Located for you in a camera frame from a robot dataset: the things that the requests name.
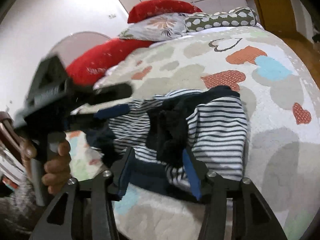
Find navy white striped pants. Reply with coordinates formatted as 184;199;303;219
85;86;247;202

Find grey knitted sleeve forearm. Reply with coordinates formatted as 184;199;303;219
1;177;45;239

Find person's left hand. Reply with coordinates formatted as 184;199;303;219
20;139;71;195

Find lower red pillow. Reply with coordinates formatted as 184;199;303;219
66;38;153;86

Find red pillow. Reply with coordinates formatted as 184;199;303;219
66;38;153;86
127;0;202;23

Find round pink headboard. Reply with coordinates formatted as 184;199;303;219
47;31;111;67

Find brown wooden chair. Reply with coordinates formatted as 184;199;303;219
1;111;31;191

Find upper red pillow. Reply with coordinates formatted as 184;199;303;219
127;0;202;23

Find grey floral pillow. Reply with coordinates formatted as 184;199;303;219
119;12;188;42

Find heart pattern bed quilt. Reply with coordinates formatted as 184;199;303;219
66;26;320;240

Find olive polka dot bolster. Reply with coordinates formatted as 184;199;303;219
184;7;258;32

